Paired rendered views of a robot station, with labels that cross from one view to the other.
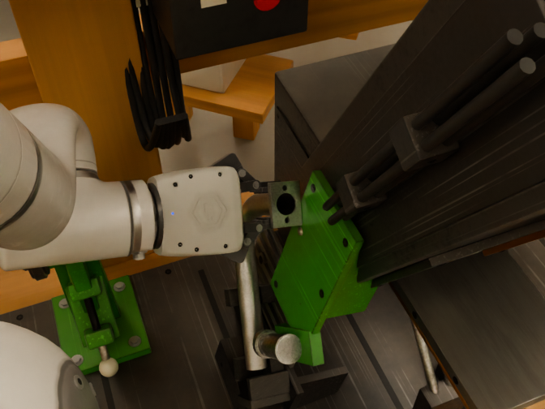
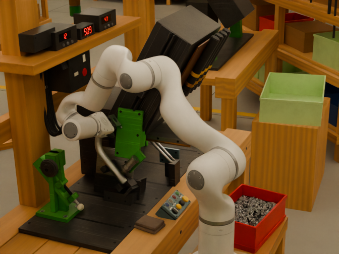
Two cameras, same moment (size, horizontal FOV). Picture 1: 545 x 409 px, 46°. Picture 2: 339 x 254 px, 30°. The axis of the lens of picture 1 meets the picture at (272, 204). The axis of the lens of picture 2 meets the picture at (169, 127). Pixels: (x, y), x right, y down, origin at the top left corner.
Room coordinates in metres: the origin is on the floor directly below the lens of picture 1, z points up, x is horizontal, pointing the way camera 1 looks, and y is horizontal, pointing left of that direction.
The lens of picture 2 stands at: (-1.40, 1.56, 2.18)
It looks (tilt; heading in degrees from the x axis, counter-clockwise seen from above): 22 degrees down; 315
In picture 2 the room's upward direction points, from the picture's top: 1 degrees counter-clockwise
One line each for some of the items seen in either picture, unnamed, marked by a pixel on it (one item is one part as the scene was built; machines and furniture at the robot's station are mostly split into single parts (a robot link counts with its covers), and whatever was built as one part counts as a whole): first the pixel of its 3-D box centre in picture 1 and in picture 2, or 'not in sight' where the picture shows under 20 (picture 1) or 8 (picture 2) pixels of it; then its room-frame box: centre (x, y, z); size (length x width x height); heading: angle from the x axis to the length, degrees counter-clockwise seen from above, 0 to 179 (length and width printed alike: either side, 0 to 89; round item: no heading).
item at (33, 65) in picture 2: not in sight; (70, 40); (0.80, -0.03, 1.52); 0.90 x 0.25 x 0.04; 111
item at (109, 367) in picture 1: (105, 354); (77, 203); (0.46, 0.25, 0.96); 0.06 x 0.03 x 0.06; 21
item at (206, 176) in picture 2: not in sight; (211, 187); (-0.20, 0.19, 1.24); 0.19 x 0.12 x 0.24; 96
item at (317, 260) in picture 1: (334, 257); (132, 131); (0.48, -0.08, 1.17); 0.13 x 0.12 x 0.20; 111
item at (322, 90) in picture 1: (379, 169); (112, 131); (0.73, -0.17, 1.07); 0.30 x 0.18 x 0.34; 111
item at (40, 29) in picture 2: not in sight; (37, 39); (0.66, 0.23, 1.59); 0.15 x 0.07 x 0.07; 111
